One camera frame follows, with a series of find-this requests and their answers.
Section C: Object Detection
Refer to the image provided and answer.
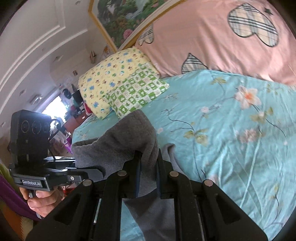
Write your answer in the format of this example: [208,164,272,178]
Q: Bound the grey fleece pants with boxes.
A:
[72,110,182,240]

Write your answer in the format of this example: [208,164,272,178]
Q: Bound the person's left hand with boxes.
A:
[20,187,65,217]

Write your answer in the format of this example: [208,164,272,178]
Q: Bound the purple fleece sleeve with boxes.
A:
[1,175,41,221]

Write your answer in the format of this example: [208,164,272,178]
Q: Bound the yellow cartoon print pillow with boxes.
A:
[78,47,157,120]

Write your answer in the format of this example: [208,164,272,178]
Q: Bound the green checkered pillow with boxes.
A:
[106,62,170,119]

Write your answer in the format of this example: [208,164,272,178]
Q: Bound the framed floral painting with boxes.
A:
[88,0,183,52]

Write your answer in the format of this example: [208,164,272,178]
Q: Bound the pink quilt with plaid hearts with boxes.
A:
[135,1,295,85]

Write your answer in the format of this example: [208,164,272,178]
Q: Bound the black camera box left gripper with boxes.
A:
[10,109,52,164]

